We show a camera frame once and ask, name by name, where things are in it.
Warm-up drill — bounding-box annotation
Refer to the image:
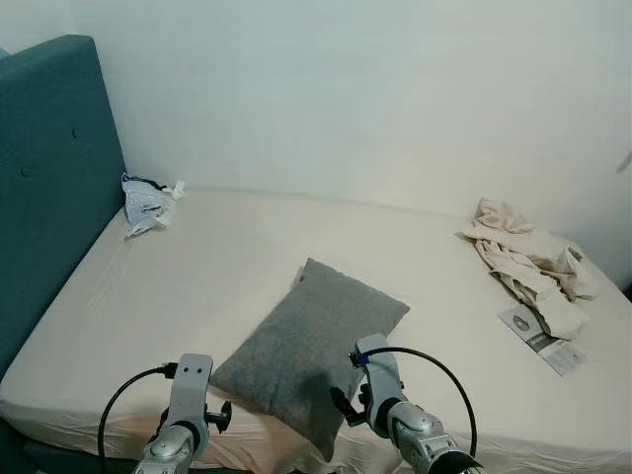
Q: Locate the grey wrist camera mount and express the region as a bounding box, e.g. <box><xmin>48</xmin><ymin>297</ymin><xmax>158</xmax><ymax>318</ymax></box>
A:
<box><xmin>168</xmin><ymin>354</ymin><xmax>213</xmax><ymax>428</ymax></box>
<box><xmin>351</xmin><ymin>334</ymin><xmax>404</xmax><ymax>411</ymax></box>

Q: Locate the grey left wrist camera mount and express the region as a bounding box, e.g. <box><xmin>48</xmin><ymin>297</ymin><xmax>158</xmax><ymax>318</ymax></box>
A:
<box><xmin>168</xmin><ymin>354</ymin><xmax>213</xmax><ymax>428</ymax></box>

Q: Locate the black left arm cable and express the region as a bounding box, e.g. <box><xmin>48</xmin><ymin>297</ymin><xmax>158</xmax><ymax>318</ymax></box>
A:
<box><xmin>97</xmin><ymin>363</ymin><xmax>181</xmax><ymax>474</ymax></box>

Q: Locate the crumpled beige cloth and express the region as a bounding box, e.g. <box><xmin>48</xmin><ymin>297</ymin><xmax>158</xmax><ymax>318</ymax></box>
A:
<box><xmin>456</xmin><ymin>197</ymin><xmax>601</xmax><ymax>342</ymax></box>

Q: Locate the grey fabric pillow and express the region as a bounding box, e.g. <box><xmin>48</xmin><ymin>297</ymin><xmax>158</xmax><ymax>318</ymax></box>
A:
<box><xmin>210</xmin><ymin>259</ymin><xmax>411</xmax><ymax>462</ymax></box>

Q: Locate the grey white printed booklet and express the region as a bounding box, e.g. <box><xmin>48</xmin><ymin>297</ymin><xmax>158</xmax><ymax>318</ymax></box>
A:
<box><xmin>497</xmin><ymin>304</ymin><xmax>589</xmax><ymax>378</ymax></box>

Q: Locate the mattress with cream sheet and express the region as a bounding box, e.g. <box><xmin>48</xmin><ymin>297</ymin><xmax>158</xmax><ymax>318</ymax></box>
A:
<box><xmin>0</xmin><ymin>186</ymin><xmax>632</xmax><ymax>474</ymax></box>

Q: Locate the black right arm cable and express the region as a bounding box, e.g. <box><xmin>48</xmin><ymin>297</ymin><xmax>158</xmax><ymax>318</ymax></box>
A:
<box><xmin>354</xmin><ymin>346</ymin><xmax>479</xmax><ymax>460</ymax></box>

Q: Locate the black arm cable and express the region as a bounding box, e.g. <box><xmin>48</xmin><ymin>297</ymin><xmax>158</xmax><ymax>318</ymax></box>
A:
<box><xmin>354</xmin><ymin>346</ymin><xmax>479</xmax><ymax>460</ymax></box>
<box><xmin>97</xmin><ymin>363</ymin><xmax>181</xmax><ymax>474</ymax></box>

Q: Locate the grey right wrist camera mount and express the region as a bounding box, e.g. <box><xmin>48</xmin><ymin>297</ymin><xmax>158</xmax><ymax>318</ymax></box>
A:
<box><xmin>351</xmin><ymin>334</ymin><xmax>404</xmax><ymax>411</ymax></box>

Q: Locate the teal upholstered headboard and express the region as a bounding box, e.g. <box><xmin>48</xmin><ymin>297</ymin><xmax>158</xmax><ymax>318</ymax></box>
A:
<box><xmin>0</xmin><ymin>35</ymin><xmax>127</xmax><ymax>381</ymax></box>

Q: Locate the crumpled clear plastic bag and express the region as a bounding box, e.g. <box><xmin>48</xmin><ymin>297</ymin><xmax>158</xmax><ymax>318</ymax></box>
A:
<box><xmin>120</xmin><ymin>174</ymin><xmax>187</xmax><ymax>240</ymax></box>

